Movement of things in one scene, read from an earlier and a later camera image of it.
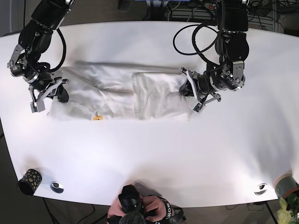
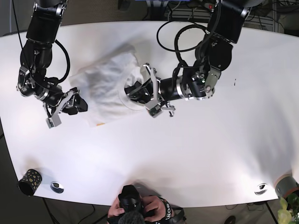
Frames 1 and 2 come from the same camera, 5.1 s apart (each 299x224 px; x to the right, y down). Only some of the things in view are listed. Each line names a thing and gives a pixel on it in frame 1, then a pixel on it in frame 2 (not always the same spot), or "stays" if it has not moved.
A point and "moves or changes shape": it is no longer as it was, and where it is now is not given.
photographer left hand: (155, 204) stays
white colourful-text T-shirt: (108, 92) moves or changes shape
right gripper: (50, 90) -> (66, 100)
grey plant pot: (285, 185) stays
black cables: (202, 25) -> (181, 23)
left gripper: (203, 86) -> (138, 92)
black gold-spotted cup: (30, 182) stays
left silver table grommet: (56, 187) stays
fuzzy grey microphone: (134, 217) stays
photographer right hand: (116, 208) stays
